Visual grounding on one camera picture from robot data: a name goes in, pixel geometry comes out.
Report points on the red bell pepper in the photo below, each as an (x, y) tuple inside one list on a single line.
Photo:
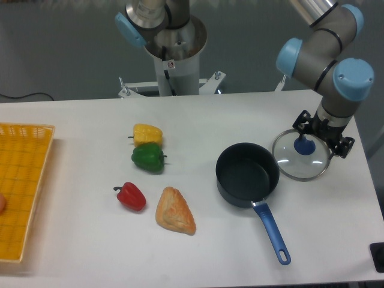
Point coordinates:
[(130, 196)]

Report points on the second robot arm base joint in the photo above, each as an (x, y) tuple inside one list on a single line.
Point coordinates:
[(143, 20)]

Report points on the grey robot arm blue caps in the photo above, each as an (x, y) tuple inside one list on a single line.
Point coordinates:
[(343, 85)]

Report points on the black device at table edge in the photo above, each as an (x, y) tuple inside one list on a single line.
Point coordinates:
[(377, 253)]

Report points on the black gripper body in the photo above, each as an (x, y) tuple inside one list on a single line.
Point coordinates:
[(323, 130)]

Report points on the triangle bread pastry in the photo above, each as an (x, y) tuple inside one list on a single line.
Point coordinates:
[(173, 213)]

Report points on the yellow bell pepper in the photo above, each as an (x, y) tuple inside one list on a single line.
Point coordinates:
[(145, 133)]

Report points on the green bell pepper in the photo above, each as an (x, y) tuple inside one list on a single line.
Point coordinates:
[(149, 157)]

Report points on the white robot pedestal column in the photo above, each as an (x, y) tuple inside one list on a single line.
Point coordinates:
[(176, 56)]

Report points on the dark saucepan blue handle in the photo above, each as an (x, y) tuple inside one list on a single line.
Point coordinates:
[(247, 174)]

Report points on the glass pot lid blue knob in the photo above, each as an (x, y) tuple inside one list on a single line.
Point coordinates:
[(301, 157)]

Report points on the yellow woven basket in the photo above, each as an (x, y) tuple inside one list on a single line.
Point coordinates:
[(25, 149)]

